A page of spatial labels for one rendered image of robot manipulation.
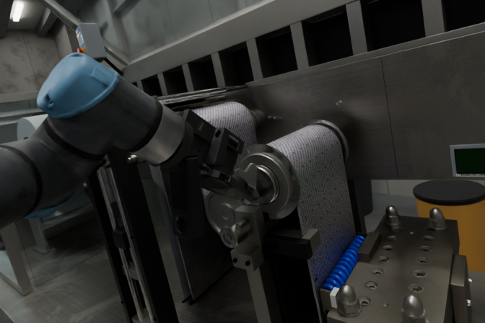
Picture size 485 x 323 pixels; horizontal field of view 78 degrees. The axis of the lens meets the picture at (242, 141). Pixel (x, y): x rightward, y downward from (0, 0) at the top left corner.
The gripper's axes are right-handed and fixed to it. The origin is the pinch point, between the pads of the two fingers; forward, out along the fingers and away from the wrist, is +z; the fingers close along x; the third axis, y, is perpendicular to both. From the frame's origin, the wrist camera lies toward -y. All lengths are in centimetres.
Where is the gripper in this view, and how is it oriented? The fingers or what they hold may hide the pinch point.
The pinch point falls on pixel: (248, 199)
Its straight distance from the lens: 55.0
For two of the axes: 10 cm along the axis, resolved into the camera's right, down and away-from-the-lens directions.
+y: 2.3, -9.0, 3.8
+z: 5.9, 4.4, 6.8
